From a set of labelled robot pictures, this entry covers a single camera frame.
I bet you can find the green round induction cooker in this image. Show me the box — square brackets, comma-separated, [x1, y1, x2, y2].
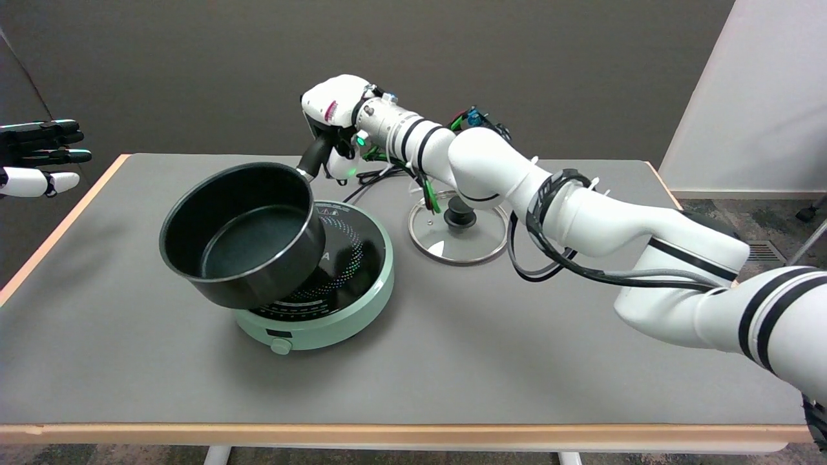
[233, 199, 395, 356]

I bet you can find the black robot cable harness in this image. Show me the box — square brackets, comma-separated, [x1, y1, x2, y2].
[446, 105, 827, 453]

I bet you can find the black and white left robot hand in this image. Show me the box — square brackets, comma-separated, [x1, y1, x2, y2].
[0, 119, 92, 199]

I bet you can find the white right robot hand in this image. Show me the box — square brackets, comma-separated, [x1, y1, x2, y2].
[300, 74, 379, 182]

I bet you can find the black cooker power cord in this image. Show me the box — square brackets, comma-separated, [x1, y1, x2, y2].
[342, 165, 421, 204]

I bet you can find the black pot with handle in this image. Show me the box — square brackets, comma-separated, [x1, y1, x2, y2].
[159, 132, 335, 309]

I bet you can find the floor vent grille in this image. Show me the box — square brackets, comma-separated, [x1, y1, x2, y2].
[748, 240, 787, 264]

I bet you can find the glass lid with black knob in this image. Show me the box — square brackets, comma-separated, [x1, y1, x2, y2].
[408, 189, 511, 265]

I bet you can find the black caster wheel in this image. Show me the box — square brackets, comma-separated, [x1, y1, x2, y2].
[796, 197, 827, 223]

